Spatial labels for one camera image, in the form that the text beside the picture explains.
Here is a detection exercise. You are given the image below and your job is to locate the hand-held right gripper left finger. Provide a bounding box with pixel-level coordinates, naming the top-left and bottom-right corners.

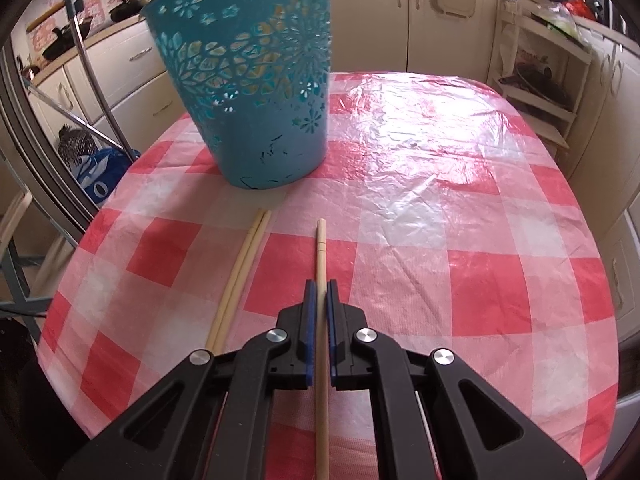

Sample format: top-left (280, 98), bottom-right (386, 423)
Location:
top-left (57, 280), bottom-right (318, 480)

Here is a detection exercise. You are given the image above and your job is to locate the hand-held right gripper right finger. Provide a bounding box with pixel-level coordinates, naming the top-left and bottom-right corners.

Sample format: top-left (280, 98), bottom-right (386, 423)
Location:
top-left (326, 280), bottom-right (586, 480)

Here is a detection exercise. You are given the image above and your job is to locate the wooden chopstick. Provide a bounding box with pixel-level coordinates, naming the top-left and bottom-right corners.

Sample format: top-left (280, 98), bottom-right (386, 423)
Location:
top-left (212, 210), bottom-right (273, 352)
top-left (204, 208), bottom-right (265, 352)
top-left (313, 218), bottom-right (331, 480)

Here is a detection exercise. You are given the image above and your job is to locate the teal perforated plastic basket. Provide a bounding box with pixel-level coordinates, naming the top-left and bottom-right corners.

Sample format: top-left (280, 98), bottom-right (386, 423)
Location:
top-left (139, 0), bottom-right (335, 191)

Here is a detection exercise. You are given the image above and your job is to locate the red white checked tablecloth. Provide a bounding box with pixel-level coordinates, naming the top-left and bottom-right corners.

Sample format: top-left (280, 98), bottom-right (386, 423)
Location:
top-left (37, 72), bottom-right (621, 480)

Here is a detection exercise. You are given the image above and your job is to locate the blue white plastic bag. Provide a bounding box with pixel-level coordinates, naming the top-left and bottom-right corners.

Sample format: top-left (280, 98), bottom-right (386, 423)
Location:
top-left (74, 147), bottom-right (127, 206)

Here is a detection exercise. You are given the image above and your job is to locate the dark patterned cloth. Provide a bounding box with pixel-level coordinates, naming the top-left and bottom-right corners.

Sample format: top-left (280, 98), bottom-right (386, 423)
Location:
top-left (56, 124), bottom-right (97, 166)

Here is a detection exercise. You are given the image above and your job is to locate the white storage trolley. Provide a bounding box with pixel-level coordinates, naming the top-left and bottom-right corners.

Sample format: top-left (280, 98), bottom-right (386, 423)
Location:
top-left (492, 2), bottom-right (594, 149)

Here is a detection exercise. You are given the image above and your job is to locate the black pot with orange lid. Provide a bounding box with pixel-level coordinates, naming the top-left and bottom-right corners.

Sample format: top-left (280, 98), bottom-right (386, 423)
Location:
top-left (25, 0), bottom-right (96, 62)

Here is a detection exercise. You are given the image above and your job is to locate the green clear plastic bag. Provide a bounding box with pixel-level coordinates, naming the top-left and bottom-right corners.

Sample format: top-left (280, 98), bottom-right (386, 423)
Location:
top-left (530, 2), bottom-right (592, 37)

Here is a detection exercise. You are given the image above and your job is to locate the red plastic bag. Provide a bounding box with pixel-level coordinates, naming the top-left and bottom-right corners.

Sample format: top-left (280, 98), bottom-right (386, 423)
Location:
top-left (564, 0), bottom-right (597, 24)

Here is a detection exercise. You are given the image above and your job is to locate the black toaster oven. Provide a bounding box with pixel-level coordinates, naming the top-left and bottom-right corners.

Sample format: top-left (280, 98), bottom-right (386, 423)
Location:
top-left (589, 0), bottom-right (617, 27)

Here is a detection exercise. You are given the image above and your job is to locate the metal folding chair frame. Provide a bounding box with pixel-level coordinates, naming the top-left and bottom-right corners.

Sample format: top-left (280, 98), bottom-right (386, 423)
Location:
top-left (0, 0), bottom-right (142, 341)

